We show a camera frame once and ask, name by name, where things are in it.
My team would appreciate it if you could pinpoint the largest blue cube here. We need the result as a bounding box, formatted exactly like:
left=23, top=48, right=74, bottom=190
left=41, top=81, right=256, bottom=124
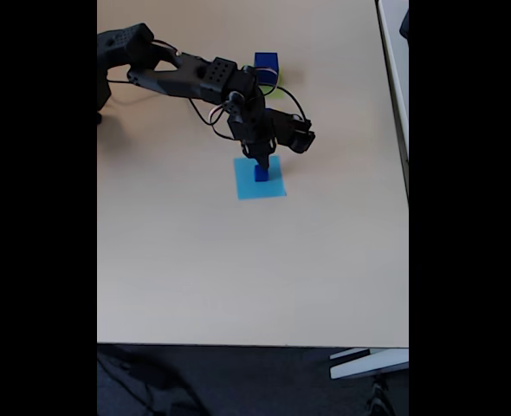
left=254, top=52, right=280, bottom=88

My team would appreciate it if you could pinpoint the light blue paper square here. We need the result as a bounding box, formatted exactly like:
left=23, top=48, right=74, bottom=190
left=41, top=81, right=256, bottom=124
left=232, top=155, right=288, bottom=201

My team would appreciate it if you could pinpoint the green paper square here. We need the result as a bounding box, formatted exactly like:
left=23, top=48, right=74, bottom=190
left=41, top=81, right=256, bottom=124
left=263, top=68, right=285, bottom=100

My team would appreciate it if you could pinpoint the white side table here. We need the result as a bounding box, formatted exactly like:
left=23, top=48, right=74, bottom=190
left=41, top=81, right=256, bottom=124
left=375, top=0, right=410, bottom=200

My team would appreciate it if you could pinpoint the white table foot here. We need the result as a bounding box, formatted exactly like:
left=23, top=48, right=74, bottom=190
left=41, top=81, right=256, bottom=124
left=328, top=347, right=410, bottom=380

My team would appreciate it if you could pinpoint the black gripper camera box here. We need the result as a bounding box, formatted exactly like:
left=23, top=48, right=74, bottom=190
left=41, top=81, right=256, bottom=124
left=272, top=108, right=317, bottom=155

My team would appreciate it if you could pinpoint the black floor cable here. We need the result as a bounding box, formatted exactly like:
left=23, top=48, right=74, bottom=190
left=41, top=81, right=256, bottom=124
left=97, top=348, right=204, bottom=416

